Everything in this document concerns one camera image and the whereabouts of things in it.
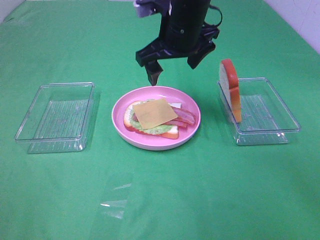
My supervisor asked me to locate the pink curved bacon slice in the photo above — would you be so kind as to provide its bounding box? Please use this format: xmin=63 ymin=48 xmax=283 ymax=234
xmin=171 ymin=106 xmax=196 ymax=125

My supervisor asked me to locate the toast bread slice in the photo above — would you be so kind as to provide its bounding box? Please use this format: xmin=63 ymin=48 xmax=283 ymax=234
xmin=219 ymin=58 xmax=242 ymax=123
xmin=122 ymin=100 xmax=183 ymax=140

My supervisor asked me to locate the yellow cheese slice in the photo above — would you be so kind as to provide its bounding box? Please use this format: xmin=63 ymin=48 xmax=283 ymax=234
xmin=133 ymin=98 xmax=178 ymax=129

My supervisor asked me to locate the green lettuce leaf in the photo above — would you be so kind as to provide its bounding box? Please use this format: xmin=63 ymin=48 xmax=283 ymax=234
xmin=128 ymin=98 xmax=181 ymax=135

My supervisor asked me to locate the red bacon strip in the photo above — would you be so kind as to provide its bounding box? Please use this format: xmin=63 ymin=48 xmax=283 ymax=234
xmin=132 ymin=113 xmax=187 ymax=128

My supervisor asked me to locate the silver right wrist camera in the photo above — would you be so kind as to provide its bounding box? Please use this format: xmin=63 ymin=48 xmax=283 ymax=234
xmin=133 ymin=0 xmax=171 ymax=18

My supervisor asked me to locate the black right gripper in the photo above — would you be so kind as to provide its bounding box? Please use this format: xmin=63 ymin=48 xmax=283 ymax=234
xmin=135 ymin=0 xmax=220 ymax=86

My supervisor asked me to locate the pink round plate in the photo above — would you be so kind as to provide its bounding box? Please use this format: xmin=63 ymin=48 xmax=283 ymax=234
xmin=111 ymin=86 xmax=201 ymax=151

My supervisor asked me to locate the clear left plastic tray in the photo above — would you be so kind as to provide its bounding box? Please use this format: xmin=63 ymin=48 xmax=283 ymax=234
xmin=14 ymin=82 xmax=96 ymax=154

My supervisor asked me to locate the clear right plastic tray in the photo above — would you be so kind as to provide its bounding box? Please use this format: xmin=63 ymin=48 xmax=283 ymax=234
xmin=217 ymin=77 xmax=301 ymax=146

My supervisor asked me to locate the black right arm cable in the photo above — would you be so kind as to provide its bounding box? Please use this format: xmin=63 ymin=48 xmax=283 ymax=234
xmin=208 ymin=4 xmax=223 ymax=28

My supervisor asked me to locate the clear tape patch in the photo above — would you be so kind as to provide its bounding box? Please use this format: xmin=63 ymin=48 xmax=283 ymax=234
xmin=98 ymin=172 xmax=133 ymax=220

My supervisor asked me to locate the clear plastic tray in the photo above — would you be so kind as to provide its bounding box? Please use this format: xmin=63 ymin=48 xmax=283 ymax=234
xmin=14 ymin=82 xmax=96 ymax=154
xmin=217 ymin=77 xmax=301 ymax=146

